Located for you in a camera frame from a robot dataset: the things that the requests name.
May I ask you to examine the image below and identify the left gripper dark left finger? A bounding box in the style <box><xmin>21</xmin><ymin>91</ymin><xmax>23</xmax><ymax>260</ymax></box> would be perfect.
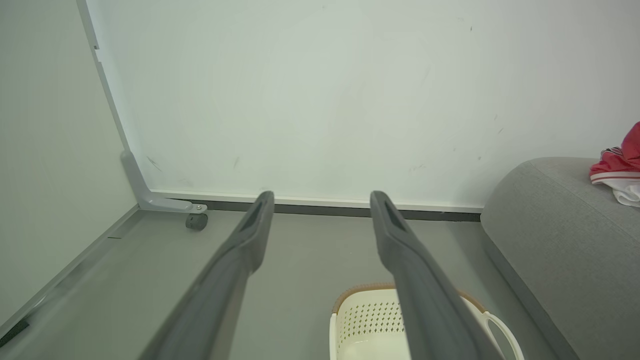
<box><xmin>139</xmin><ymin>190</ymin><xmax>275</xmax><ymax>360</ymax></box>

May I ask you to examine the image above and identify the cream perforated laundry basket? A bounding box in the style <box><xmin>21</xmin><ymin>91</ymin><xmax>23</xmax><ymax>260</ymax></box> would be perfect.
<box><xmin>329</xmin><ymin>283</ymin><xmax>526</xmax><ymax>360</ymax></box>

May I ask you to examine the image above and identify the black partition base strip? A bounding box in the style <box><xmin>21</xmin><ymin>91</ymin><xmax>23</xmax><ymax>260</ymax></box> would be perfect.
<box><xmin>192</xmin><ymin>199</ymin><xmax>482</xmax><ymax>222</ymax></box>

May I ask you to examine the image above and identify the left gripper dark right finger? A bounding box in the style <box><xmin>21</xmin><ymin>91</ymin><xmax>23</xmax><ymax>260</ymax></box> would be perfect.
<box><xmin>370</xmin><ymin>190</ymin><xmax>506</xmax><ymax>360</ymax></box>

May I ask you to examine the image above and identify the grey metal partition foot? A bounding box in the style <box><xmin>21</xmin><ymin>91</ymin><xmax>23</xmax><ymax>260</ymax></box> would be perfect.
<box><xmin>120</xmin><ymin>150</ymin><xmax>208</xmax><ymax>215</ymax></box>

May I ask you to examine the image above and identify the red white sports garment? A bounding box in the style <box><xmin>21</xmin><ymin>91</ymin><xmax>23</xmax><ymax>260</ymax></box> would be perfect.
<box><xmin>589</xmin><ymin>121</ymin><xmax>640</xmax><ymax>208</ymax></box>

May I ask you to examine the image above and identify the grey fabric sofa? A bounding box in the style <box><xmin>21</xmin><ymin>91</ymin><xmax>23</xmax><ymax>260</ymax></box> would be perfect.
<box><xmin>480</xmin><ymin>157</ymin><xmax>640</xmax><ymax>360</ymax></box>

